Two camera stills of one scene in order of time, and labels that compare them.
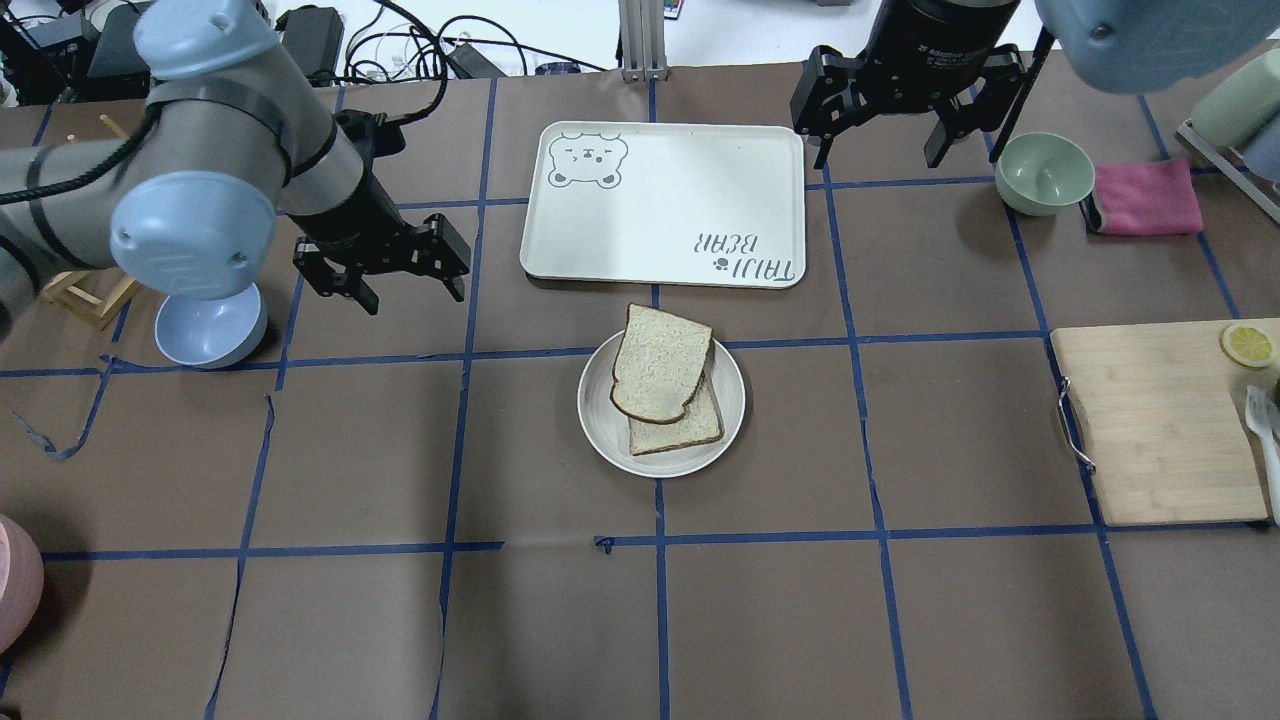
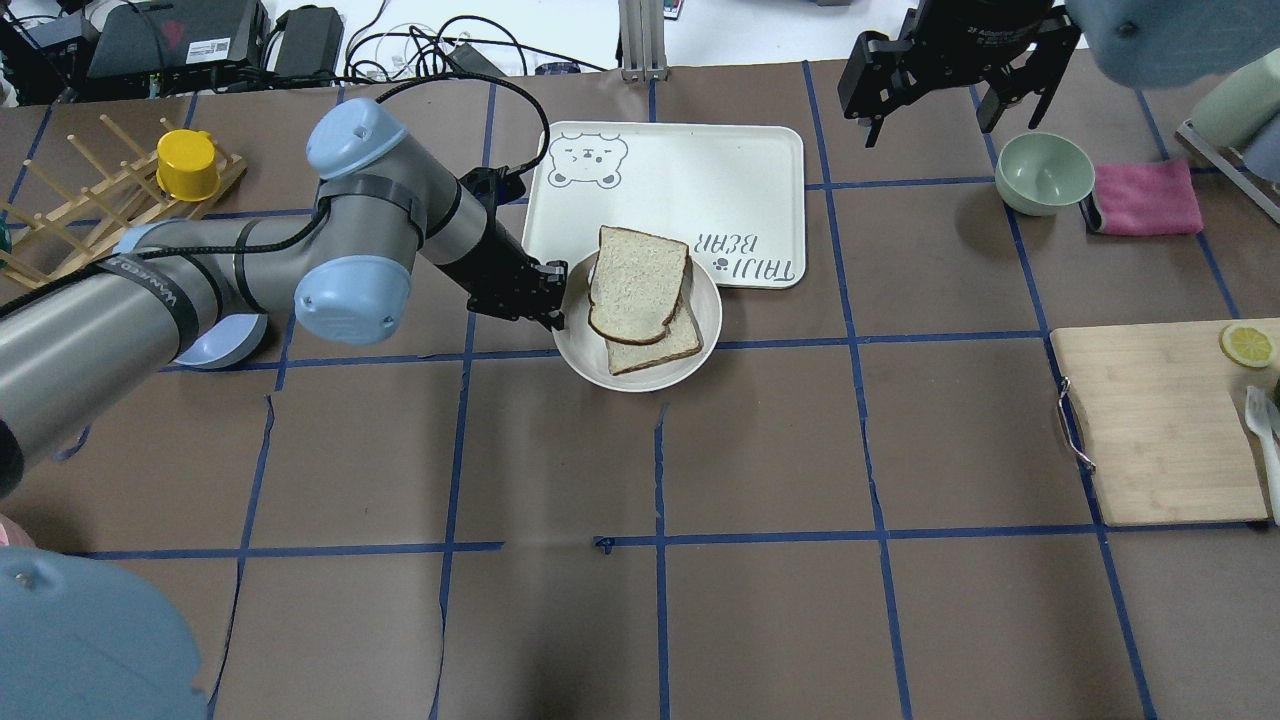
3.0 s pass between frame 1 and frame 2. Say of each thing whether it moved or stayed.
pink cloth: stayed
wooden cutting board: stayed
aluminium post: stayed
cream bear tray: stayed
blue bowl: stayed
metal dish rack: stayed
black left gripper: moved
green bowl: stayed
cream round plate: moved
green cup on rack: stayed
